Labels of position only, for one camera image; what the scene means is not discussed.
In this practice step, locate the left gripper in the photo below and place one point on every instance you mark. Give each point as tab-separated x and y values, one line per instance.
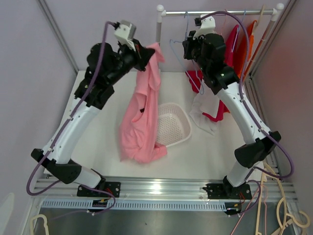
136	54

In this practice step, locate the aluminium mounting rail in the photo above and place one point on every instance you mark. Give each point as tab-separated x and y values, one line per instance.
160	189

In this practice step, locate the lavender blue wire hanger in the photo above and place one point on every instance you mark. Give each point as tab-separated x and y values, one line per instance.
240	27

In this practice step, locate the aluminium frame post left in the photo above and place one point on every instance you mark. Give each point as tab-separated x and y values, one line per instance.
47	13

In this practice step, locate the white and silver clothes rack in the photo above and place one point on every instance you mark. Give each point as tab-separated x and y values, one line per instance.
162	13

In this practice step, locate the white t shirt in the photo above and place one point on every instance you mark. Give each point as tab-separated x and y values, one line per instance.
205	104

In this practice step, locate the white perforated plastic basket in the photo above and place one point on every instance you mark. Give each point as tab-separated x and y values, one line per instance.
174	125

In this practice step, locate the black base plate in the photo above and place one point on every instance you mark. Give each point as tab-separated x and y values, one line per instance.
222	191
105	189

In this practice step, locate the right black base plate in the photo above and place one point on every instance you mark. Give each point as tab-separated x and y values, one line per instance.
222	191

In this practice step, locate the orange t shirt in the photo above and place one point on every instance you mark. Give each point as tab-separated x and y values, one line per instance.
240	55

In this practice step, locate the aluminium frame post right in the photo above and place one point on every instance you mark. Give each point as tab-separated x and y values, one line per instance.
278	17

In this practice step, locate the beige hanger pile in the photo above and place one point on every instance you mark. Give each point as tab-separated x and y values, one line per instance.
284	218

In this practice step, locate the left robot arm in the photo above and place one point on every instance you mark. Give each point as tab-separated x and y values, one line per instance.
105	68

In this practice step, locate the beige wooden hanger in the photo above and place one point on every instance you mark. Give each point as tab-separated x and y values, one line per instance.
261	14

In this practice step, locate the pink wire hanger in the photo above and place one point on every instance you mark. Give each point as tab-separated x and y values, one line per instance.
221	28

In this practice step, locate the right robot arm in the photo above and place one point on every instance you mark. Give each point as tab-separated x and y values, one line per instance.
208	52

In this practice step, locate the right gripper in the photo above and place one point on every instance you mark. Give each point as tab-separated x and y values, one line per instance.
190	43

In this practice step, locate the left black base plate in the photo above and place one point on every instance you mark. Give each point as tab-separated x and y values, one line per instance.
105	189

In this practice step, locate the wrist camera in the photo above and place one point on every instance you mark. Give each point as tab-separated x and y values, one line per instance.
124	33
206	26

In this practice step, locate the magenta t shirt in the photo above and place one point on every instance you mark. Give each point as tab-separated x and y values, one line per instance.
195	76

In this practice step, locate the white slotted cable duct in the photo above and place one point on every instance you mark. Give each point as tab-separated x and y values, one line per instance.
141	205

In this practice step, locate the beige hanger bottom left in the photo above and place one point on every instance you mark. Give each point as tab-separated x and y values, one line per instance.
42	219

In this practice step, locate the light pink t shirt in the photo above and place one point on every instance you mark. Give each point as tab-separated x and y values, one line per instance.
138	129

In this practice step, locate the aluminium frame post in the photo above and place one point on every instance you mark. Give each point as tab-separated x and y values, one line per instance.
278	17
47	13

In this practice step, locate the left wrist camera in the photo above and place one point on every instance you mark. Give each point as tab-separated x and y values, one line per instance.
124	33

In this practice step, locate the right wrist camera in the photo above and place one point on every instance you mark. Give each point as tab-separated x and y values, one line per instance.
206	26

